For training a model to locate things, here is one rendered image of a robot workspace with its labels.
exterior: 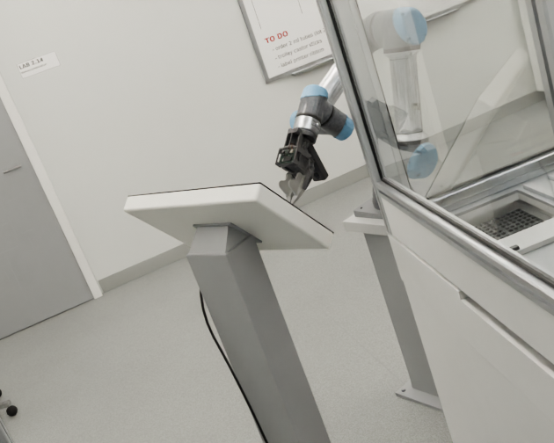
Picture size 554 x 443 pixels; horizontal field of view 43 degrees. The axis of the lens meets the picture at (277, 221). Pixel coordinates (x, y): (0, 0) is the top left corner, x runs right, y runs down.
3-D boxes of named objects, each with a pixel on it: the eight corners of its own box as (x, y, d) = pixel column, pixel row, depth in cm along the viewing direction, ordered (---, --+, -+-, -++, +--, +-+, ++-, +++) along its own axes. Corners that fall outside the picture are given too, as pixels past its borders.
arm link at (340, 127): (335, 119, 221) (311, 102, 214) (360, 119, 212) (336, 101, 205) (326, 141, 219) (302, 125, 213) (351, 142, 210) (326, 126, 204)
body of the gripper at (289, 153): (273, 166, 197) (283, 128, 201) (292, 180, 203) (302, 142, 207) (294, 163, 192) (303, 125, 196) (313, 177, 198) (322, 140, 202)
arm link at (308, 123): (305, 130, 208) (327, 127, 203) (302, 144, 207) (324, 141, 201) (289, 118, 203) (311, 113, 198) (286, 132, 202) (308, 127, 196)
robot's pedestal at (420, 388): (396, 395, 278) (338, 222, 254) (442, 354, 293) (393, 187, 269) (456, 417, 254) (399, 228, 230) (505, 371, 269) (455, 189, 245)
